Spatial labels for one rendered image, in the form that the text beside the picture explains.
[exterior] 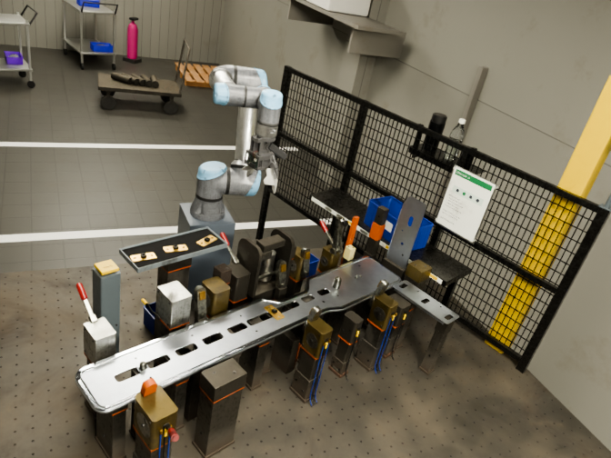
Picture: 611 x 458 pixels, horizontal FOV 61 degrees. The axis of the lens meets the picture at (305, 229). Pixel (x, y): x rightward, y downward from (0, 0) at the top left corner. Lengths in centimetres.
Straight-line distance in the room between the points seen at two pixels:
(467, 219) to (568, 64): 144
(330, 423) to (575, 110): 239
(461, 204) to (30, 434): 193
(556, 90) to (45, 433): 321
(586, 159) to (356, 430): 136
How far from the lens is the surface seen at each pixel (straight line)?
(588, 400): 370
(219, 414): 176
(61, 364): 219
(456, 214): 255
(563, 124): 361
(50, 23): 929
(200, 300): 187
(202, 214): 227
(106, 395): 166
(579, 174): 233
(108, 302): 191
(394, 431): 212
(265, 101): 179
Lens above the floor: 223
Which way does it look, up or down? 29 degrees down
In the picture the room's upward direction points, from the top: 12 degrees clockwise
